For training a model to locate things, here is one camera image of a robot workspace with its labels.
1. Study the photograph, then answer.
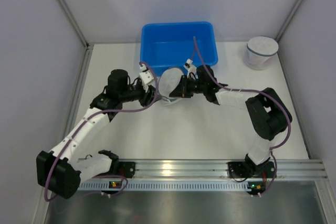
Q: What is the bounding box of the slotted cable duct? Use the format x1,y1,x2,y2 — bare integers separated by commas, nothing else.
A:
77,180,266,192

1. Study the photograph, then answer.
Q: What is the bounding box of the white mesh laundry bag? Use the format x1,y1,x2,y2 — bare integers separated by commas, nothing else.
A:
158,67,183,106
244,36,279,70

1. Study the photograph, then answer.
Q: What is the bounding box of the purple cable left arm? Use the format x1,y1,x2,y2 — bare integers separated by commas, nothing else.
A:
44,61,160,201

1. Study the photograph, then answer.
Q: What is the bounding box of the blue plastic bin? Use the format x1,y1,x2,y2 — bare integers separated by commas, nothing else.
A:
140,22,218,76

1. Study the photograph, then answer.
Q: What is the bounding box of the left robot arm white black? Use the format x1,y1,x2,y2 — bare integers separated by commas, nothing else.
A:
36,62,158,201

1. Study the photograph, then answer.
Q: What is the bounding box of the aluminium mounting rail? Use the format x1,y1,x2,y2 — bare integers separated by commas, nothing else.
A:
43,158,329,180

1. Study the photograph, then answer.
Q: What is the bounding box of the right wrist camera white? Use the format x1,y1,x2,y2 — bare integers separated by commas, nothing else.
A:
183,59,196,76

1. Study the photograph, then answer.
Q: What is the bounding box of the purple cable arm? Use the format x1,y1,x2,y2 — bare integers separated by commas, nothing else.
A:
44,61,160,201
190,36,292,198

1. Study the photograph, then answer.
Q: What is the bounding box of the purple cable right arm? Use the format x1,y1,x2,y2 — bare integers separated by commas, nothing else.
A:
190,36,292,198

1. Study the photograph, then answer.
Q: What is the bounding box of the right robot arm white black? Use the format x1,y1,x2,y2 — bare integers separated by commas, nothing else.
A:
168,65,292,178

